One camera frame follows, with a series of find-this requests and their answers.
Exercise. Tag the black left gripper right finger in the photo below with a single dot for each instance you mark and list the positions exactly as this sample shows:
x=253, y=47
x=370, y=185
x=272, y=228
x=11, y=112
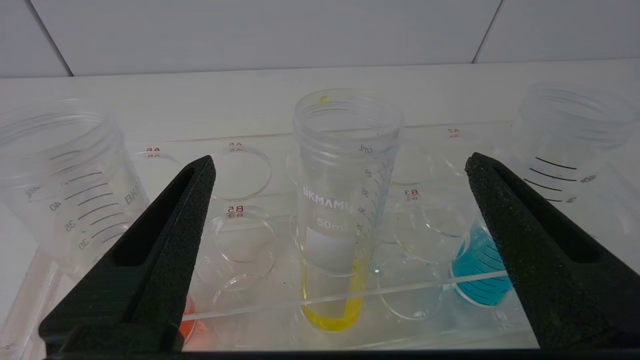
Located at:
x=550, y=280

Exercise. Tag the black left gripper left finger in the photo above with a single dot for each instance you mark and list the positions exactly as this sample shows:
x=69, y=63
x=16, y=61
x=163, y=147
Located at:
x=150, y=270

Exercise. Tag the test tube with yellow pigment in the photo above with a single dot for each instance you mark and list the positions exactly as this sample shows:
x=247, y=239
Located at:
x=330, y=240

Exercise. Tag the test tube with blue pigment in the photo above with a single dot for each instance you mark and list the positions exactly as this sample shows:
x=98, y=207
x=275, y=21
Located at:
x=480, y=280

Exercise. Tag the clear acrylic test tube rack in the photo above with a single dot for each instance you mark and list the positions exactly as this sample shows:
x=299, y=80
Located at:
x=250, y=320

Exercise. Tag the test tube with red pigment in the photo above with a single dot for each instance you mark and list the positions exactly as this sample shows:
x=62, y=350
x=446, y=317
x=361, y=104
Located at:
x=60, y=200

